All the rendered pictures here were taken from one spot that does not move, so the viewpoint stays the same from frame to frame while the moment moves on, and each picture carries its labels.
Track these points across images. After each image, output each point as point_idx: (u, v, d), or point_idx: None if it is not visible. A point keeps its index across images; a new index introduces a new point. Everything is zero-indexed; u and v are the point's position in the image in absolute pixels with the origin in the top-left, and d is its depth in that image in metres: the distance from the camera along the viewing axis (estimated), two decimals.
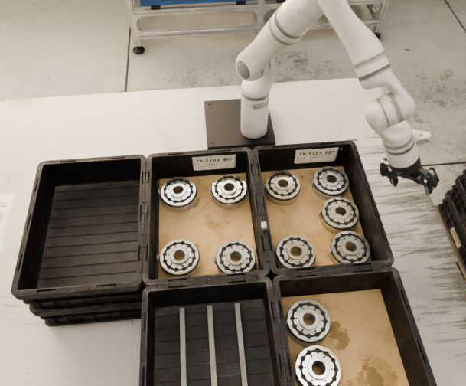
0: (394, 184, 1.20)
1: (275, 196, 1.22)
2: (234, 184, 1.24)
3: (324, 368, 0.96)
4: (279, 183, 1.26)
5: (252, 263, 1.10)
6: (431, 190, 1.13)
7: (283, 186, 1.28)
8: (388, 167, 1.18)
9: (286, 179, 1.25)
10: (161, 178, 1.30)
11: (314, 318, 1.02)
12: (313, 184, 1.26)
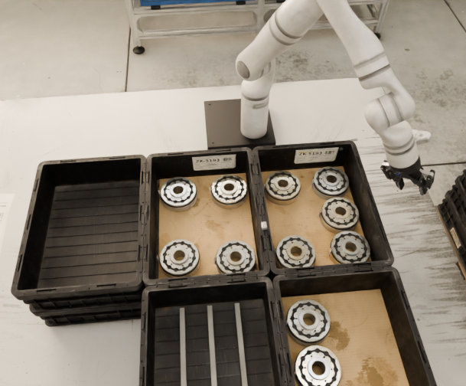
0: (400, 188, 1.20)
1: (275, 196, 1.22)
2: (234, 184, 1.24)
3: (324, 368, 0.96)
4: (279, 183, 1.26)
5: (252, 263, 1.10)
6: (426, 191, 1.15)
7: (283, 186, 1.28)
8: None
9: (286, 179, 1.25)
10: (161, 178, 1.30)
11: (314, 318, 1.02)
12: (313, 184, 1.26)
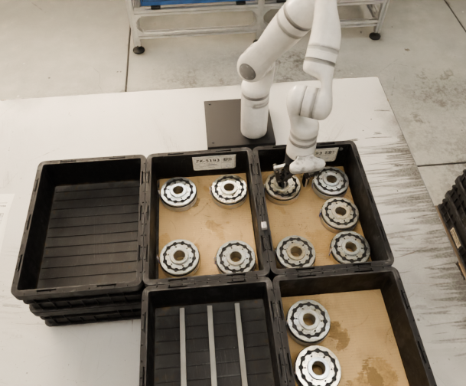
0: (302, 178, 1.26)
1: (275, 196, 1.22)
2: (234, 184, 1.24)
3: (324, 368, 0.96)
4: (279, 183, 1.26)
5: (252, 263, 1.10)
6: (280, 184, 1.24)
7: None
8: (314, 173, 1.21)
9: None
10: (161, 178, 1.30)
11: (314, 318, 1.02)
12: (313, 184, 1.26)
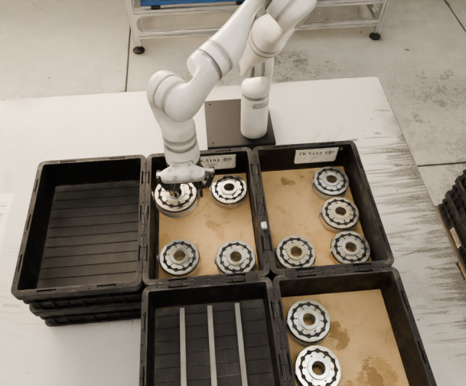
0: None
1: (163, 207, 1.02)
2: (234, 184, 1.24)
3: (324, 368, 0.96)
4: (174, 191, 1.06)
5: (252, 263, 1.10)
6: (174, 193, 1.05)
7: None
8: (205, 184, 1.01)
9: (180, 187, 1.05)
10: None
11: (314, 318, 1.02)
12: (313, 184, 1.26)
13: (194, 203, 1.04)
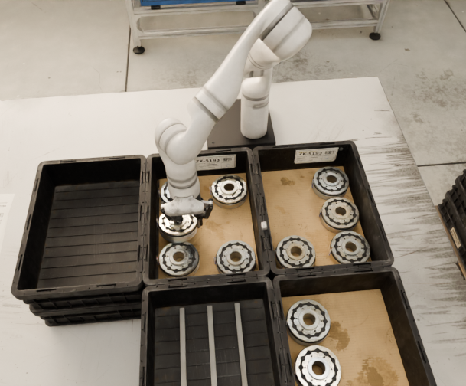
0: None
1: (166, 231, 1.12)
2: (234, 184, 1.24)
3: (324, 368, 0.96)
4: (176, 220, 1.17)
5: (252, 263, 1.10)
6: (177, 222, 1.16)
7: None
8: (204, 215, 1.12)
9: (183, 215, 1.16)
10: (161, 178, 1.30)
11: (314, 318, 1.02)
12: (313, 184, 1.26)
13: (194, 230, 1.14)
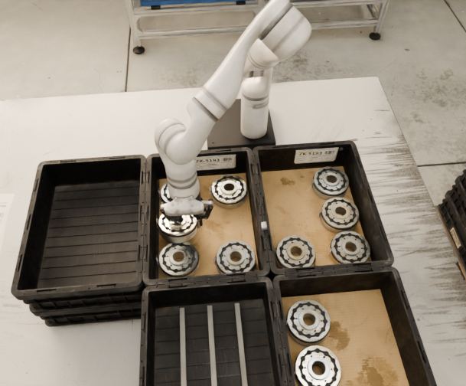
0: None
1: (166, 231, 1.12)
2: (234, 184, 1.24)
3: (324, 368, 0.96)
4: (176, 220, 1.17)
5: (252, 263, 1.10)
6: (176, 222, 1.16)
7: None
8: (204, 215, 1.12)
9: (183, 216, 1.16)
10: (161, 178, 1.30)
11: (314, 318, 1.02)
12: (313, 184, 1.26)
13: (194, 230, 1.14)
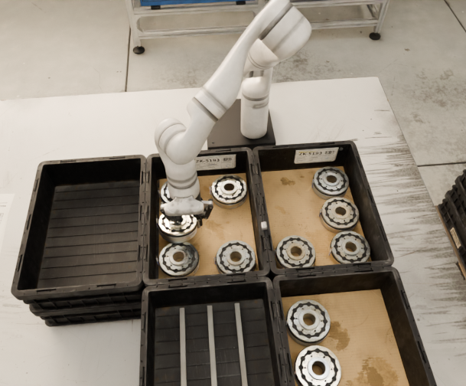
0: None
1: (166, 231, 1.12)
2: (234, 184, 1.24)
3: (324, 368, 0.96)
4: (176, 220, 1.17)
5: (252, 263, 1.10)
6: (176, 222, 1.16)
7: None
8: (204, 215, 1.12)
9: (183, 216, 1.16)
10: (161, 178, 1.30)
11: (314, 318, 1.02)
12: (313, 184, 1.26)
13: (194, 230, 1.14)
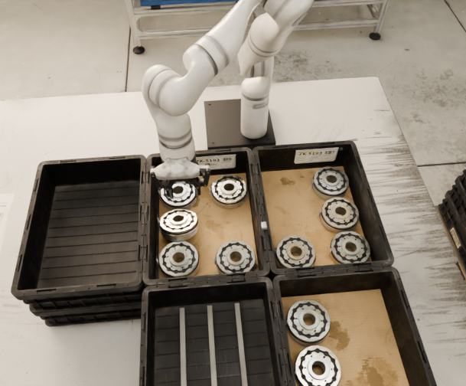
0: None
1: (166, 229, 1.13)
2: (234, 184, 1.24)
3: (324, 368, 0.96)
4: (177, 220, 1.18)
5: (252, 263, 1.10)
6: (167, 191, 1.04)
7: None
8: (203, 182, 1.00)
9: (184, 215, 1.17)
10: None
11: (314, 318, 1.02)
12: (313, 184, 1.26)
13: (194, 229, 1.14)
